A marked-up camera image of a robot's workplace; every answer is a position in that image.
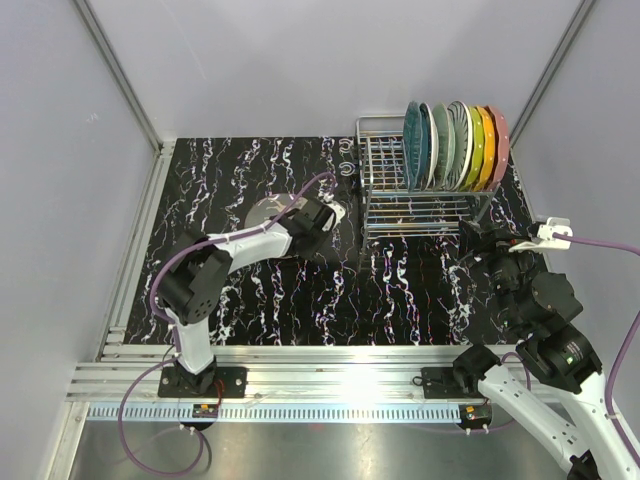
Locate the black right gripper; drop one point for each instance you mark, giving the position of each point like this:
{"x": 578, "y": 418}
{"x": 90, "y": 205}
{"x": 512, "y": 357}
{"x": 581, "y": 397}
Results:
{"x": 496, "y": 241}

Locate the mint green plate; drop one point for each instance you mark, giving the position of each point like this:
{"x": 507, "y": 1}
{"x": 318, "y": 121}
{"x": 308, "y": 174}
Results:
{"x": 446, "y": 146}

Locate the orange dotted plate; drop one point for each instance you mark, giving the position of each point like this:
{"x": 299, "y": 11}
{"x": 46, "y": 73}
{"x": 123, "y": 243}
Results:
{"x": 489, "y": 148}

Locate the pink dotted plate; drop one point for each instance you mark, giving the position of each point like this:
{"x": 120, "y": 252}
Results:
{"x": 502, "y": 147}

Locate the green dotted plate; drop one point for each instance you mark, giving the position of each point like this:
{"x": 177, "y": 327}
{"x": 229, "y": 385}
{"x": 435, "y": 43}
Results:
{"x": 478, "y": 148}

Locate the white blue striped plate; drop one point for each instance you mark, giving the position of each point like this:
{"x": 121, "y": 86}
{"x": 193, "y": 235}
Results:
{"x": 462, "y": 123}

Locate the teal lettered plate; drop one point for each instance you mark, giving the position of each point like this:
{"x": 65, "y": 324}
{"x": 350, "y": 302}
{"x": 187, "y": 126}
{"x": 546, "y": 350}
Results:
{"x": 433, "y": 146}

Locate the teal scalloped plate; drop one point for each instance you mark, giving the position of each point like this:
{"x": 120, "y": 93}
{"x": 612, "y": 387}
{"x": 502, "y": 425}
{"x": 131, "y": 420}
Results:
{"x": 416, "y": 145}

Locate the grey deer plate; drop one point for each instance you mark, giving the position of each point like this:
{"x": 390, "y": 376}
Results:
{"x": 268, "y": 208}

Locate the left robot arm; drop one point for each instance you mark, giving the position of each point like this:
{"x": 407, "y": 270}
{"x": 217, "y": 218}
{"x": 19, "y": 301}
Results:
{"x": 189, "y": 286}

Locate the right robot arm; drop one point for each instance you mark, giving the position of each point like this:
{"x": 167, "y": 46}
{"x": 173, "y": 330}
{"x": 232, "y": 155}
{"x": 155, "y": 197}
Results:
{"x": 540, "y": 306}

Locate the metal dish rack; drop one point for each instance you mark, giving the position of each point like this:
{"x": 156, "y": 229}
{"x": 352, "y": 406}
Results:
{"x": 390, "y": 210}

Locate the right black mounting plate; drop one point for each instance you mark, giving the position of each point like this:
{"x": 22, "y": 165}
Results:
{"x": 451, "y": 383}

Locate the black mounting plate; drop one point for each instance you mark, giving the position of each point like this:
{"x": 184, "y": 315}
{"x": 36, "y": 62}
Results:
{"x": 214, "y": 382}
{"x": 451, "y": 383}

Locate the right small circuit board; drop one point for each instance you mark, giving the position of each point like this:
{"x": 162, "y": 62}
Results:
{"x": 477, "y": 413}

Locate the small circuit board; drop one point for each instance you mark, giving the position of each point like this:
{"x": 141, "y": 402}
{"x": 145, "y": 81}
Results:
{"x": 477, "y": 413}
{"x": 205, "y": 411}

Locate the black marble pattern mat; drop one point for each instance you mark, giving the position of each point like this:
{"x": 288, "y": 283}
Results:
{"x": 401, "y": 291}

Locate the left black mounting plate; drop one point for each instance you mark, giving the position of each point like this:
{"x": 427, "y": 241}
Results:
{"x": 214, "y": 382}

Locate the left small circuit board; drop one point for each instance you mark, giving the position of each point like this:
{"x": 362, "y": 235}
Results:
{"x": 205, "y": 411}

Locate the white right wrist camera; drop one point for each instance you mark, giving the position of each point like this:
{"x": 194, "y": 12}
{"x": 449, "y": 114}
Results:
{"x": 547, "y": 236}

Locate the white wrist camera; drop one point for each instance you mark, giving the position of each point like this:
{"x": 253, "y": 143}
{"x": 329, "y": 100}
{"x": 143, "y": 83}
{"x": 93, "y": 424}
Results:
{"x": 547, "y": 236}
{"x": 338, "y": 212}

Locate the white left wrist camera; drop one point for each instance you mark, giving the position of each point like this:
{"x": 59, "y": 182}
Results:
{"x": 338, "y": 212}

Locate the right aluminium frame post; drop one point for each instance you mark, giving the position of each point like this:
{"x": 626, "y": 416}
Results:
{"x": 560, "y": 53}

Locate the aluminium frame post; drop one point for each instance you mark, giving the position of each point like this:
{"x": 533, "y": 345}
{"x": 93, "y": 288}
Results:
{"x": 108, "y": 54}
{"x": 560, "y": 53}

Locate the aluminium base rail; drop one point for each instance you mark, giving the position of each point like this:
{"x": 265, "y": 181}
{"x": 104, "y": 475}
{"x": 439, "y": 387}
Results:
{"x": 289, "y": 385}

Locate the left aluminium frame post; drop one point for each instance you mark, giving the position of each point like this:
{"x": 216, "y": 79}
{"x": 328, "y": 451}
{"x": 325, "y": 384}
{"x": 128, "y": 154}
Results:
{"x": 108, "y": 54}

